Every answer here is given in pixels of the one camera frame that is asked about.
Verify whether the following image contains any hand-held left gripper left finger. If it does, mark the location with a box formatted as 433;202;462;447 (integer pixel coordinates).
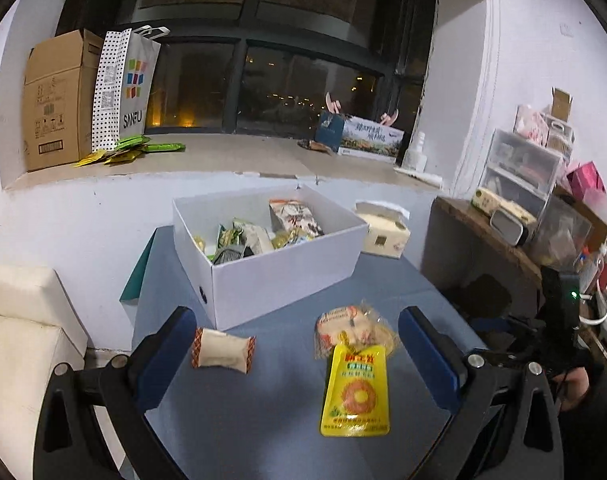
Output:
34;305;199;480

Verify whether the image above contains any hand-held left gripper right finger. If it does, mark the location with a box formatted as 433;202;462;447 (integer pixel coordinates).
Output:
397;305;564;480

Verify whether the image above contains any beige candy packet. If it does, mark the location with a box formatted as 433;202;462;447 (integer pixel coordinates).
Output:
192;327;258;374

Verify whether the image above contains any yellow snack pouch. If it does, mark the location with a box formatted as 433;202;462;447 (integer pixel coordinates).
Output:
319;344;390;437

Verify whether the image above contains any clear biscuit packet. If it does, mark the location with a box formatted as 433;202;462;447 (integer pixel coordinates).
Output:
315;301;401;361

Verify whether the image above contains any black snack packet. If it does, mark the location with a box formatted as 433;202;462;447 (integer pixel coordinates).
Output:
212;245;249;265

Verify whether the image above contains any white cardboard box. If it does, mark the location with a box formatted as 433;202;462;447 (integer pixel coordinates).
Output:
172;183;370;332

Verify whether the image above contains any green snack packet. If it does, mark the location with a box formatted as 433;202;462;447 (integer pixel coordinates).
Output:
218;217;249;248

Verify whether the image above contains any white striped snack packet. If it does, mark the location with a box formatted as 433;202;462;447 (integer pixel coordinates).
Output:
241;224;274;256

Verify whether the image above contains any yellow snack packet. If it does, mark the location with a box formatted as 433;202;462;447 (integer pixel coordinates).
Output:
272;227;310;250

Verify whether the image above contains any cartoon printed snack packet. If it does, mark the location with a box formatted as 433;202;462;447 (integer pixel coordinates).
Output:
268;199;325;238

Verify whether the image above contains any person's right hand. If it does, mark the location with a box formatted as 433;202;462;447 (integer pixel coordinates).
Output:
558;367;592;412

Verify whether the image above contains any clear plastic container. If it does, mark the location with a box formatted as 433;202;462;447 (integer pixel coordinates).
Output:
531;195;594;267

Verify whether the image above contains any teal sheet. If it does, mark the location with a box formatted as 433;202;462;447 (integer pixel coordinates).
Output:
120;227;157;304

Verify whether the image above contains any white rounded device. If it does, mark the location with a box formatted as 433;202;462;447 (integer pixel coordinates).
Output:
489;207;529;247

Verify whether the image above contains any blue-grey tablecloth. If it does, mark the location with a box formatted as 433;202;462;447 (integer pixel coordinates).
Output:
131;225;489;480

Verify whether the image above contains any pale yellow tissue pack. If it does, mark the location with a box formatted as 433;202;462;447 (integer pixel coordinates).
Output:
471;187;537;226

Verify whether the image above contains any brown side shelf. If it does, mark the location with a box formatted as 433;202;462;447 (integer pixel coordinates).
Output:
436;195;544;286

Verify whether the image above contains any magenta box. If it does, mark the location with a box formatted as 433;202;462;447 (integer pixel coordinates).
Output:
566;161;607;197

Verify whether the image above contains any clear plastic drawer unit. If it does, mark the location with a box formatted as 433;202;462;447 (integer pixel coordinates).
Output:
478;129;564;218

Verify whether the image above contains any cream leather sofa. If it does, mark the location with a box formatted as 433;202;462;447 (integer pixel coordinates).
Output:
0;262;129;461

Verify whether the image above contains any pink patterned box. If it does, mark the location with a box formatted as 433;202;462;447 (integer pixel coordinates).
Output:
515;104;550;144

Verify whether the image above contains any small open cardboard box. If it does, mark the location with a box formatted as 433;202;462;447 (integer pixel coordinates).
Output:
551;87;574;122

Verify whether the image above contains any white plastic bottle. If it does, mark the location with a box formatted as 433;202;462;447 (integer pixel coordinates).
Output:
402;131;428;171

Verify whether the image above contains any pile of green sachets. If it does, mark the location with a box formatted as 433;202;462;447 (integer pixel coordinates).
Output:
74;135;186;167

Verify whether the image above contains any printed gift box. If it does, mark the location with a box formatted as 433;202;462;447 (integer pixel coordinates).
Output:
314;111;405;161

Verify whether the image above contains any brown wrapper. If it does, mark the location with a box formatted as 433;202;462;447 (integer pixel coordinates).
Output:
298;138;337;153

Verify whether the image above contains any white dotted shopping bag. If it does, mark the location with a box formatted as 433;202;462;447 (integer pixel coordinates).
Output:
91;25;170;152

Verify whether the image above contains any brown cardboard box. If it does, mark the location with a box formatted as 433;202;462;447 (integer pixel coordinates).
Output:
22;29;104;173

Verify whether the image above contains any black framed window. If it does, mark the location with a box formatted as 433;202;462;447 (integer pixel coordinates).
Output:
58;0;439;136

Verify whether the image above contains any white cable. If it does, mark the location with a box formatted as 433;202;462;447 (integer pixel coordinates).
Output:
581;235;607;361

